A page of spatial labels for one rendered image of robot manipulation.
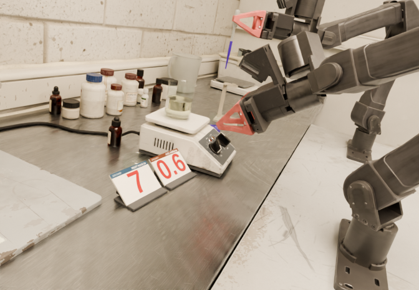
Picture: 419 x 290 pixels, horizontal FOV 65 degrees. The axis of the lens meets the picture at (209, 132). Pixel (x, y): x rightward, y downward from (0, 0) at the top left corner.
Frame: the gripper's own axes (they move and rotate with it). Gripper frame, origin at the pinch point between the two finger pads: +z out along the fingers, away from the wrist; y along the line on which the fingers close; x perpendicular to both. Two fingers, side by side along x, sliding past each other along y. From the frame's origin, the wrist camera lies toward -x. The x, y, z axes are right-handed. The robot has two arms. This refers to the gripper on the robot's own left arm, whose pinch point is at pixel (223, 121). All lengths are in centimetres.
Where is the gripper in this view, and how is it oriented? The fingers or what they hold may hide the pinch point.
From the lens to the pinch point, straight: 67.0
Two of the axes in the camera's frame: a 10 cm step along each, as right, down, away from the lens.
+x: 4.3, 8.8, 2.0
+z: -8.2, 2.8, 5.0
